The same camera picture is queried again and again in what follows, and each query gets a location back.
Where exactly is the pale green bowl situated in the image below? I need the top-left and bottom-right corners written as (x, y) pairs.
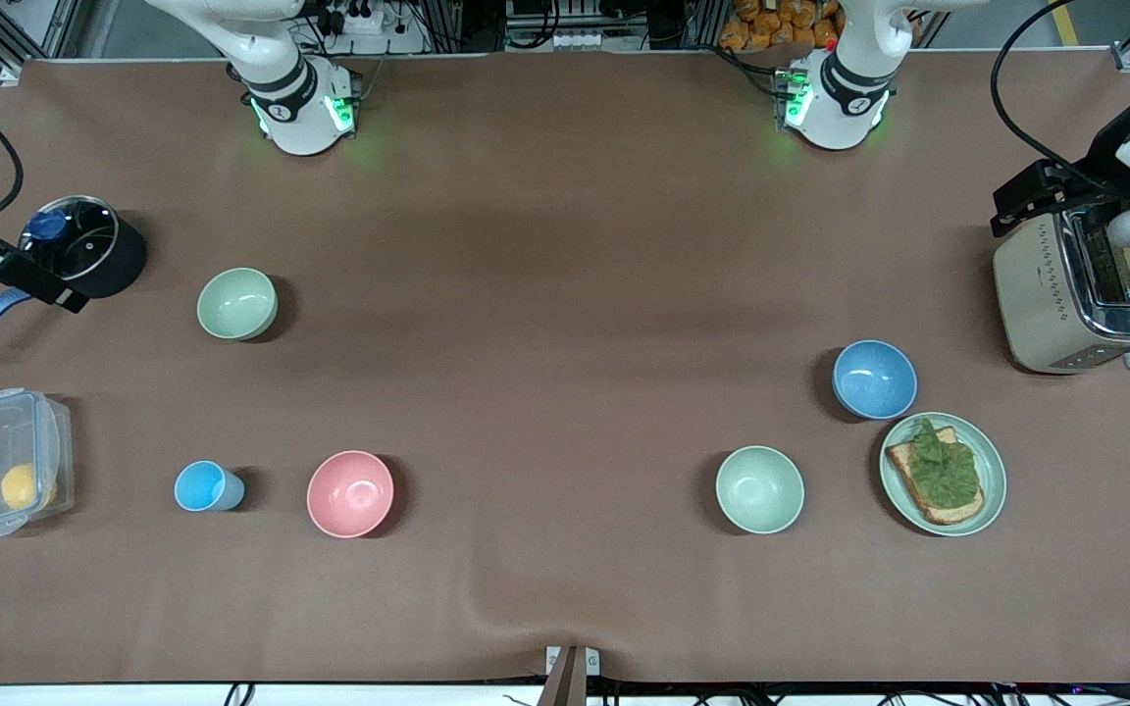
top-left (716, 445), bottom-right (805, 535)
top-left (197, 267), bottom-right (280, 342)

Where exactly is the blue bowl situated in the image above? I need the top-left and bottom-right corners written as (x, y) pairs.
top-left (832, 339), bottom-right (918, 421)

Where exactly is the pink bowl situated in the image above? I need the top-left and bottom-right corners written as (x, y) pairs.
top-left (307, 450), bottom-right (395, 539)

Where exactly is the glass lid with blue knob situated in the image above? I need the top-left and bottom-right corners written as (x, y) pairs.
top-left (18, 196), bottom-right (121, 283)

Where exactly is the beige chrome toaster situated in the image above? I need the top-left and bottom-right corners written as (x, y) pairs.
top-left (993, 206), bottom-right (1130, 376)

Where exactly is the yellow lemon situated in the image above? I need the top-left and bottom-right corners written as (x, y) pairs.
top-left (1, 463), bottom-right (58, 511)

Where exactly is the green lettuce leaf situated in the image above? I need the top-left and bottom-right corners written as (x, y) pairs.
top-left (908, 418), bottom-right (980, 511)

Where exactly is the pale green plate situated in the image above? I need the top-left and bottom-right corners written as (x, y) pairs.
top-left (879, 412), bottom-right (1007, 537)

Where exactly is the light blue cup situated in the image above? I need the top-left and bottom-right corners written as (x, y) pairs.
top-left (174, 460), bottom-right (245, 513)

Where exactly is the toasted bread slice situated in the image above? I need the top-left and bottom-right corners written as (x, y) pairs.
top-left (886, 426), bottom-right (986, 526)

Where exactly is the bag of orange buns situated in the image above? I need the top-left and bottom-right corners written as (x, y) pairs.
top-left (719, 0), bottom-right (841, 52)

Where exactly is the brown table mat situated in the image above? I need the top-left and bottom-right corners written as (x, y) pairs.
top-left (0, 54), bottom-right (1130, 684)

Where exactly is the dark slanted pole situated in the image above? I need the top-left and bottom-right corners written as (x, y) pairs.
top-left (537, 647), bottom-right (581, 706)

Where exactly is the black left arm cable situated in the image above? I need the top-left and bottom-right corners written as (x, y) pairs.
top-left (990, 0), bottom-right (1115, 182)

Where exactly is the black pot with blue handle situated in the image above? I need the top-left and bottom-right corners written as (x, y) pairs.
top-left (0, 194), bottom-right (148, 356)

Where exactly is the metal mounting bracket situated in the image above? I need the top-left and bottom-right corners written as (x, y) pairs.
top-left (545, 645), bottom-right (601, 678)

